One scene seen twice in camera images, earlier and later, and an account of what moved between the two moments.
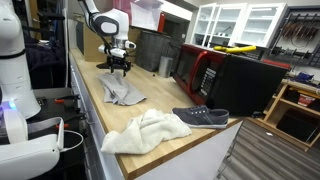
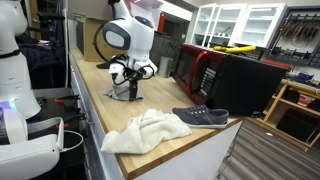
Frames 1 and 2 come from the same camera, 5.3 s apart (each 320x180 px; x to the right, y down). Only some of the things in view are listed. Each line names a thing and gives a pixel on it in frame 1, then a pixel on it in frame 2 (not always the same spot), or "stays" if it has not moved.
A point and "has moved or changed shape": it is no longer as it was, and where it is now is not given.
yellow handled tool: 236,49 stays
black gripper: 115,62 to 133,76
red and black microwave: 238,82 stays
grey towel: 118,90 has moved or changed shape
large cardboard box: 88,41 stays
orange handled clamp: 65,99 stays
